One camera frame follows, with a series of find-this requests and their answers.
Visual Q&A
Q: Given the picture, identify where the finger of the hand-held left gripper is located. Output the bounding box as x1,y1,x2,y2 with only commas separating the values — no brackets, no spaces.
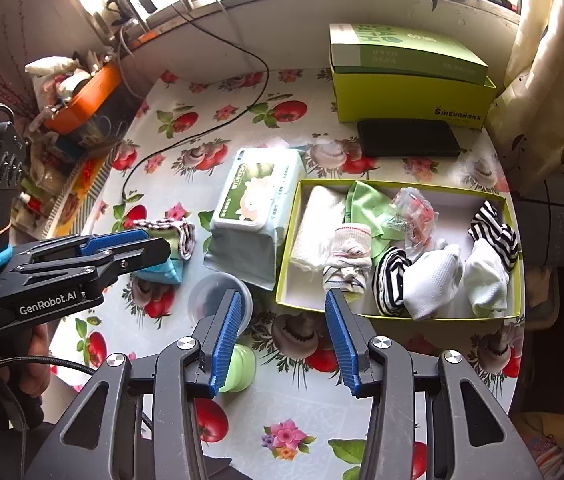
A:
26,228,151,262
16,237,172,287

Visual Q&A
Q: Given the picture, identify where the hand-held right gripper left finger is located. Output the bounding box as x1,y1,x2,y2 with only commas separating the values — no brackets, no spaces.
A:
27,289,245,480

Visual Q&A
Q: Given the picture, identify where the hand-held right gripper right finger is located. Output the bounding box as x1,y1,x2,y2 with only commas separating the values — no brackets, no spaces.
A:
324,287,545,480

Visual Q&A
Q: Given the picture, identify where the black white striped sock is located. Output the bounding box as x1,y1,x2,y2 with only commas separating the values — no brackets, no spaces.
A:
372,247,413,317
468,200,520,272

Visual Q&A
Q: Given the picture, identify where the white sock with red stripes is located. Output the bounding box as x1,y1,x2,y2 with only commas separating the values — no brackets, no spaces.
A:
323,223,374,304

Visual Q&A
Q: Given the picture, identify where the clear plastic bag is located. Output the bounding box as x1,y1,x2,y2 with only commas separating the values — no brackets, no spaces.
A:
389,187,440,254

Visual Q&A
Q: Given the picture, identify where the green cardboard box lid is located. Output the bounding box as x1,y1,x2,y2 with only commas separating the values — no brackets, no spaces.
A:
274,178,524,322

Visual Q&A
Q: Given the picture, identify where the person's left hand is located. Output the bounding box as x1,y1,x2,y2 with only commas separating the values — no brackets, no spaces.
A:
0,324,54,413

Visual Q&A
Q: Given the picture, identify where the light green cup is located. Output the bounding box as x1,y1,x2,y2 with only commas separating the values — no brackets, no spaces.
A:
219,342,257,394

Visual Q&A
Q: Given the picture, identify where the light blue cloth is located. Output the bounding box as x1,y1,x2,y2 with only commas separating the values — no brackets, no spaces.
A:
137,257,185,285

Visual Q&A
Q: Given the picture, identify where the clear plastic container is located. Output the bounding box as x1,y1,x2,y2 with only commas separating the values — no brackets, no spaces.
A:
188,273,254,336

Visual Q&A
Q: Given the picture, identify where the yellow printed box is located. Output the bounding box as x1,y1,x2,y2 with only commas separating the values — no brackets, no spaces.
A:
42,157,111,239

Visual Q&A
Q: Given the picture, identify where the white towel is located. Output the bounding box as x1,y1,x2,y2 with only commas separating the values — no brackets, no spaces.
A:
289,185,347,274

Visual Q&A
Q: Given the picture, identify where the wet wipes pack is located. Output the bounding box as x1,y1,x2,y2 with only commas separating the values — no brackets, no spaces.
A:
203,148,305,291

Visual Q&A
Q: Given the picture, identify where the light green cloth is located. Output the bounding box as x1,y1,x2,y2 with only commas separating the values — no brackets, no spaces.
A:
344,181,407,257

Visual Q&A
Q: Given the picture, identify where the orange basin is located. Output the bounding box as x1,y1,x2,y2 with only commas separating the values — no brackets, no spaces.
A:
42,62,123,136

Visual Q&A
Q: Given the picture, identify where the white bag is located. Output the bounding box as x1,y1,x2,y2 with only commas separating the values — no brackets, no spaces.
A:
24,56,83,79

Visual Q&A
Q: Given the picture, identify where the black wallet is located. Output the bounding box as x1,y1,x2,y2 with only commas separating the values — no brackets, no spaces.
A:
357,119,463,159

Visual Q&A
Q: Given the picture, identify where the pink yellow cloth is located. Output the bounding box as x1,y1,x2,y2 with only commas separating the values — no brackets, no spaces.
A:
512,410,564,479

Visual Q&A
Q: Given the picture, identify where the green shoebox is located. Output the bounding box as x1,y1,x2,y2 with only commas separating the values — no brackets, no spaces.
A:
331,62,498,131

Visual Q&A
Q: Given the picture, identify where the green and white box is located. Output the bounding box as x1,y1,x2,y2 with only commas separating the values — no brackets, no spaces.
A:
329,22,490,84

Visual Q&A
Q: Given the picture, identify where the beige curtain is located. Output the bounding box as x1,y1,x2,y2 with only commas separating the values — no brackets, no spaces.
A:
482,0,564,188

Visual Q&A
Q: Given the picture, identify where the black braided cable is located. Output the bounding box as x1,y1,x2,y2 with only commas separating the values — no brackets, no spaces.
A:
0,102,99,480

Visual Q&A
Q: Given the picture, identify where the thin black cable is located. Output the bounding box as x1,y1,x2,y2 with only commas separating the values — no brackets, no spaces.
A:
121,2,271,206

